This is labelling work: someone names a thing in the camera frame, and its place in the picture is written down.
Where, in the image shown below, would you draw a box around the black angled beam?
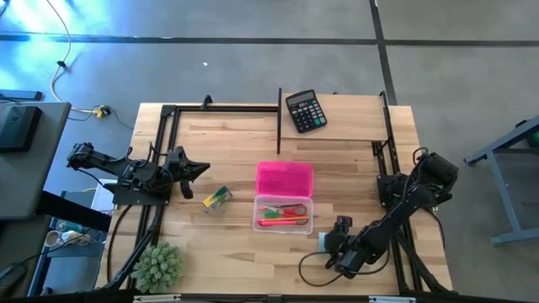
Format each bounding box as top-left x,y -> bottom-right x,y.
35,189 -> 113,232

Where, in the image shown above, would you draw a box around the green potted plant white pot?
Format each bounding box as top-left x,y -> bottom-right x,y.
130,241 -> 184,295

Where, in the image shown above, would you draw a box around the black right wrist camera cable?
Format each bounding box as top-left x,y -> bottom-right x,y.
297,250 -> 391,289

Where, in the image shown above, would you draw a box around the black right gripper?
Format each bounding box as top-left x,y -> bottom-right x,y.
323,215 -> 364,279

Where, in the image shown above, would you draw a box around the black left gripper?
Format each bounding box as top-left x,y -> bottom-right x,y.
167,146 -> 211,200

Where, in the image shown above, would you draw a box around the white floor cable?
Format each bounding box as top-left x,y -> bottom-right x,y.
44,0 -> 96,114

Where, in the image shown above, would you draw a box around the blue storage cart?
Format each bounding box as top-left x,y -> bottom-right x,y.
27,191 -> 107,298

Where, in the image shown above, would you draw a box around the orange pencil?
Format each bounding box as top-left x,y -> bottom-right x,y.
263,215 -> 310,223

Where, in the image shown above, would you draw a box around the grey side desk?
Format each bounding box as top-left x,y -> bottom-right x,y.
0,100 -> 72,222

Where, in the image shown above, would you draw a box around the blue-grey metal table frame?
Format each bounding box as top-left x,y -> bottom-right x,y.
462,115 -> 539,247

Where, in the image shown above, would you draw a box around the pink and clear pencil case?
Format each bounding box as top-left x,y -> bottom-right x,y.
252,161 -> 315,236

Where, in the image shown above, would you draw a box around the wooden shelf riser black legs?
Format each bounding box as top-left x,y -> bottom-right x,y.
276,87 -> 395,155

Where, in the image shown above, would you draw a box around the white paper sheet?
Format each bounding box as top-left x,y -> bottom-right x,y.
91,178 -> 118,214

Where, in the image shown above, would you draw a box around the black desktop calculator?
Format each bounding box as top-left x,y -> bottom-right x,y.
285,88 -> 328,135

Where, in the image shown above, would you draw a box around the black box device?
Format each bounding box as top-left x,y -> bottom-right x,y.
0,104 -> 43,153

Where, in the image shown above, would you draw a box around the silver aluminium bracket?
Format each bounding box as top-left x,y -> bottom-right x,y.
369,295 -> 417,303
133,294 -> 182,303

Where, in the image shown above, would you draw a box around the black power cable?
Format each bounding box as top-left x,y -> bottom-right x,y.
104,204 -> 134,283

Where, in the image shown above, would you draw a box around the red handled scissors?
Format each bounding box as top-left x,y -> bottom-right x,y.
258,204 -> 310,226

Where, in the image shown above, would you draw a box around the dark flat device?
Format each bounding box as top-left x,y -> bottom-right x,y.
0,88 -> 44,102

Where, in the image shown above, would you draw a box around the yellow green crayon box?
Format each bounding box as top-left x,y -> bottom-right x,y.
202,185 -> 234,211

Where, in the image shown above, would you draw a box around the black aluminium table frame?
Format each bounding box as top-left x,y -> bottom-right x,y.
100,94 -> 454,303

